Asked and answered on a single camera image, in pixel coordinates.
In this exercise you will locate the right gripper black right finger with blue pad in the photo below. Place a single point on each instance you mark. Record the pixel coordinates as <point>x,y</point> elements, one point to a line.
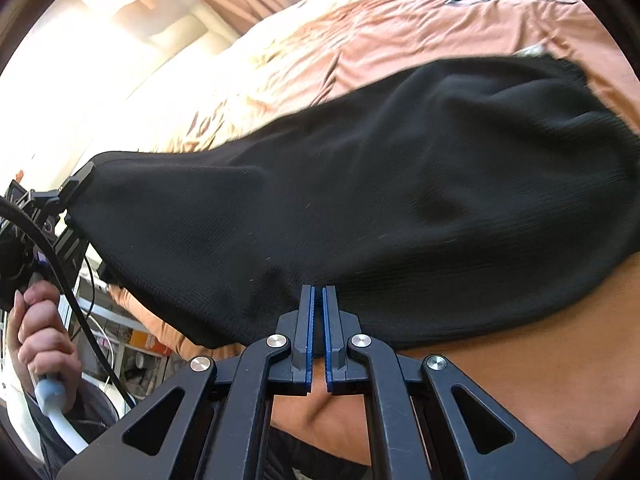
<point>339,326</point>

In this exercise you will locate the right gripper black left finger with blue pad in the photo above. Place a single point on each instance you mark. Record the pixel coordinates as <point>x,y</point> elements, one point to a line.
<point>294,372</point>

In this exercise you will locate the person left hand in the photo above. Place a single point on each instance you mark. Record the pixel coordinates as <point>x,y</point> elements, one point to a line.
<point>38,342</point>

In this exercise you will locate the orange bed blanket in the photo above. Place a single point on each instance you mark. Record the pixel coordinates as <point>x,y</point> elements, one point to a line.
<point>573,376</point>

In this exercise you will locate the black pants bear pattern lining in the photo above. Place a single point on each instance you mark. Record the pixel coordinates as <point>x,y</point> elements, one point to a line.
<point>454,199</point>

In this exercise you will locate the white gripper handle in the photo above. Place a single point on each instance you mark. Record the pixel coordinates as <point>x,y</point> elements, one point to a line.
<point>50,393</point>

